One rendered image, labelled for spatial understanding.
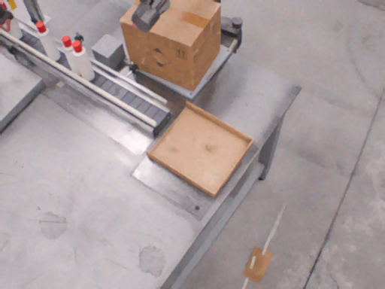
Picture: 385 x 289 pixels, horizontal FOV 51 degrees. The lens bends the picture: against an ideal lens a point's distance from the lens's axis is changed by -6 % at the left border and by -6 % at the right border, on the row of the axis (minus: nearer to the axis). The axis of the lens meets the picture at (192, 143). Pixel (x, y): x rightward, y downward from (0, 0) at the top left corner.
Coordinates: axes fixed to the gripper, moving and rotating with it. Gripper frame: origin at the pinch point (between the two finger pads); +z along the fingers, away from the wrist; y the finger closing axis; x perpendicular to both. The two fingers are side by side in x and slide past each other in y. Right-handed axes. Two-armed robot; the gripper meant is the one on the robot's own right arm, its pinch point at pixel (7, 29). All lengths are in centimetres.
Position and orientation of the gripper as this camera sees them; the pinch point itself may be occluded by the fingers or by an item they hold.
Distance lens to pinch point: 190.0
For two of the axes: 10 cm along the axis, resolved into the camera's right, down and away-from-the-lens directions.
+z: 0.5, 4.9, 8.7
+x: 5.6, -7.4, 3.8
